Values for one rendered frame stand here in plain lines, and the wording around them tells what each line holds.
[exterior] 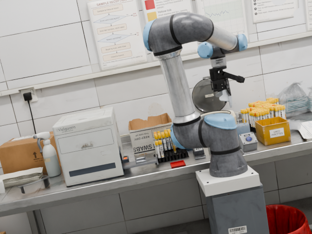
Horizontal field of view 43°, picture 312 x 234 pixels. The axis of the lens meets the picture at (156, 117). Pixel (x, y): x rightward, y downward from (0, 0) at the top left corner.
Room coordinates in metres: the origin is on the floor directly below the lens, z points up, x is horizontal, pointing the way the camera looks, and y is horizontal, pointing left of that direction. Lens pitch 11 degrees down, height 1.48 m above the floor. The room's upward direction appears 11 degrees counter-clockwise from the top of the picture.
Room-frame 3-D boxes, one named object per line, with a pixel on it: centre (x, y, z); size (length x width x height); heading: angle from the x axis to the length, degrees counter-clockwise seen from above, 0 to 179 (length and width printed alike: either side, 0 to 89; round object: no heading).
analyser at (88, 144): (1.91, 0.33, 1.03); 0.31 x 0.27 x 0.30; 92
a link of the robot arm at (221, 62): (1.93, -0.35, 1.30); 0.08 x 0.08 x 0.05
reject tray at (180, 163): (1.79, -0.06, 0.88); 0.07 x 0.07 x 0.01; 2
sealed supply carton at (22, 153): (2.21, 0.73, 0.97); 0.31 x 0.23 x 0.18; 85
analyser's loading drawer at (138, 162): (1.82, 0.13, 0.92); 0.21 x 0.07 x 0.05; 92
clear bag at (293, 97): (2.36, -0.83, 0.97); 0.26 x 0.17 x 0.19; 106
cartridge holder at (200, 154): (1.86, -0.17, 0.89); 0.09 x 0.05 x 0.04; 179
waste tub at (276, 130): (1.88, -0.56, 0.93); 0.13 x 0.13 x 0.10; 1
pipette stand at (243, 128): (1.93, -0.41, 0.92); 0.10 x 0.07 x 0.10; 87
